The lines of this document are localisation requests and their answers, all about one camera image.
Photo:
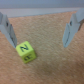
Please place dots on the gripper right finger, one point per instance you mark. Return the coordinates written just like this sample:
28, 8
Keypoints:
71, 29

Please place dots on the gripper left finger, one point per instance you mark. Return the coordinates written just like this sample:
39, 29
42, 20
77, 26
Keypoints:
7, 28

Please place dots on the yellow block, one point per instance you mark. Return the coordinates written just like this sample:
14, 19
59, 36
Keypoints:
25, 52

